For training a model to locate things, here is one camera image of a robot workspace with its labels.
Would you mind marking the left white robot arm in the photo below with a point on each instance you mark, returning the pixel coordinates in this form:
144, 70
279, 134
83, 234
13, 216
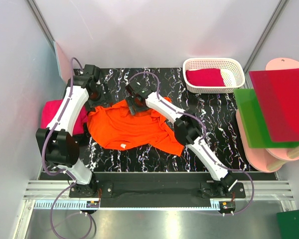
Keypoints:
56, 142

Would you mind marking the green plastic board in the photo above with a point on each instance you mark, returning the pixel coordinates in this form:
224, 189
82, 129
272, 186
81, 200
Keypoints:
253, 121

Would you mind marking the dark red t shirt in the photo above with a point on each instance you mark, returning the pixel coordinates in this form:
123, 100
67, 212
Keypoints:
205, 77

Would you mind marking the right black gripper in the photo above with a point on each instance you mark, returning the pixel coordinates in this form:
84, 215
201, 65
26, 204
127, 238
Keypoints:
130, 101

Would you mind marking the pink wooden stand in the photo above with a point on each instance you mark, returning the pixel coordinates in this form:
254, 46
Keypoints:
268, 160

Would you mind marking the folded pink t shirt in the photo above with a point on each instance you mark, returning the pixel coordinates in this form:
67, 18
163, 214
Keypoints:
51, 108

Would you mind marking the dark green board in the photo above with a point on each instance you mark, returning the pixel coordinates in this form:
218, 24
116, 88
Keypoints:
289, 224

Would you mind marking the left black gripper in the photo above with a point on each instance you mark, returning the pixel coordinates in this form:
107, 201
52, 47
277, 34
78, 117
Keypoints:
105, 98

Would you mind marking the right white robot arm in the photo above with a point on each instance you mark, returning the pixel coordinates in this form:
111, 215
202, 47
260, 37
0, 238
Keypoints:
188, 131

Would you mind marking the white plastic basket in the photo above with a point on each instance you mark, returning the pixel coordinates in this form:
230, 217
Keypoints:
231, 71

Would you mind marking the red plastic board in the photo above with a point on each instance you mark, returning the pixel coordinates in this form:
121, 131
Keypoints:
277, 92

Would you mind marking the orange t shirt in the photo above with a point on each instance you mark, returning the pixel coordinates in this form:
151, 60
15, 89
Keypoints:
116, 128

